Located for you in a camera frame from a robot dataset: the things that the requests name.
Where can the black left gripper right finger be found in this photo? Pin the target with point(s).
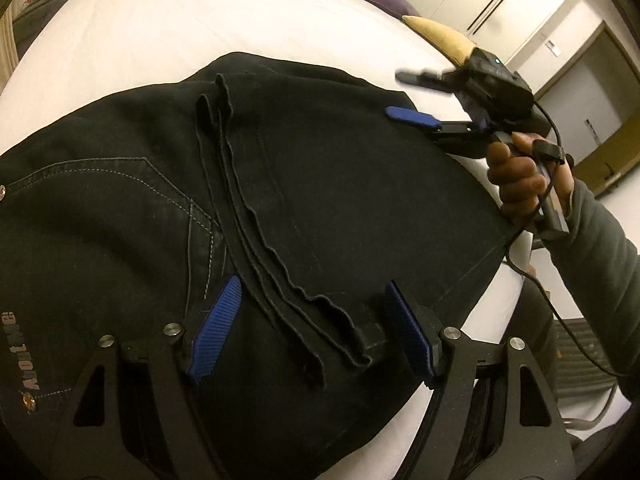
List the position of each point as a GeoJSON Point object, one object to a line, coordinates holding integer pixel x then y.
{"type": "Point", "coordinates": [491, 415]}

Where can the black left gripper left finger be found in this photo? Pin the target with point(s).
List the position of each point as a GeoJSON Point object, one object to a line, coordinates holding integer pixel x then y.
{"type": "Point", "coordinates": [165, 374]}

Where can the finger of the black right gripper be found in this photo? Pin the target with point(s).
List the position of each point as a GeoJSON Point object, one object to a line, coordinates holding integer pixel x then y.
{"type": "Point", "coordinates": [454, 138]}
{"type": "Point", "coordinates": [441, 82]}

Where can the black denim pants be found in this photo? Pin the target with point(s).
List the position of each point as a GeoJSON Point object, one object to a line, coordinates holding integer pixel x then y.
{"type": "Point", "coordinates": [264, 205]}

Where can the grey right sleeve forearm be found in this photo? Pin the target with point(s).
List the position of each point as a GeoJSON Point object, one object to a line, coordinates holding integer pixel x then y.
{"type": "Point", "coordinates": [599, 267]}

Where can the right hand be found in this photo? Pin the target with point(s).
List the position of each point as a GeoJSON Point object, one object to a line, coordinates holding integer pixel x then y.
{"type": "Point", "coordinates": [515, 173]}

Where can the yellow pillow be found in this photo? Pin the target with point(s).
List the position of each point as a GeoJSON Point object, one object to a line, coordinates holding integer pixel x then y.
{"type": "Point", "coordinates": [453, 45]}

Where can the white bed sheet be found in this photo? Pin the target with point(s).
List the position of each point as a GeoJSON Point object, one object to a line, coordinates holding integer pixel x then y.
{"type": "Point", "coordinates": [96, 48]}

